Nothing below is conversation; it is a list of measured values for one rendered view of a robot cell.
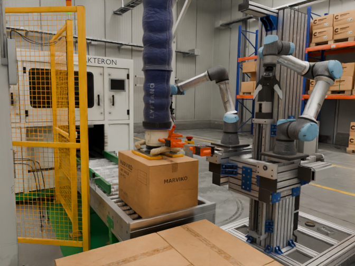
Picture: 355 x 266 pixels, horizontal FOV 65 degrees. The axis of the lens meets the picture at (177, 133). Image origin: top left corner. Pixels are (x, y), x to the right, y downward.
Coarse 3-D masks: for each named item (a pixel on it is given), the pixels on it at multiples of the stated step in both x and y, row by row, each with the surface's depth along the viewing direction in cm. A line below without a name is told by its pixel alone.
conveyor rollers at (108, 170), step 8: (96, 160) 374; (104, 160) 378; (96, 168) 336; (104, 168) 333; (112, 168) 338; (104, 176) 299; (112, 176) 301; (96, 184) 274; (112, 184) 274; (104, 192) 251; (112, 192) 255; (112, 200) 229; (120, 200) 231; (120, 208) 213; (128, 208) 216; (136, 216) 200
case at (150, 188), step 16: (128, 160) 213; (144, 160) 197; (160, 160) 198; (176, 160) 199; (192, 160) 200; (128, 176) 215; (144, 176) 189; (160, 176) 187; (176, 176) 194; (192, 176) 201; (128, 192) 216; (144, 192) 190; (160, 192) 188; (176, 192) 195; (192, 192) 203; (144, 208) 192; (160, 208) 190; (176, 208) 197
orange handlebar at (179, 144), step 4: (172, 136) 229; (176, 136) 231; (180, 136) 233; (160, 140) 207; (164, 140) 202; (172, 144) 192; (176, 144) 187; (180, 144) 184; (192, 148) 171; (204, 152) 162; (208, 152) 162
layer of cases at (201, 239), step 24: (144, 240) 166; (168, 240) 166; (192, 240) 167; (216, 240) 167; (240, 240) 168; (72, 264) 140; (96, 264) 141; (120, 264) 141; (144, 264) 141; (168, 264) 142; (192, 264) 143; (216, 264) 142; (240, 264) 143; (264, 264) 143
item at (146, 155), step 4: (140, 148) 220; (132, 152) 225; (136, 152) 218; (140, 152) 215; (144, 152) 215; (148, 152) 207; (144, 156) 205; (148, 156) 202; (152, 156) 201; (156, 156) 202; (160, 156) 203
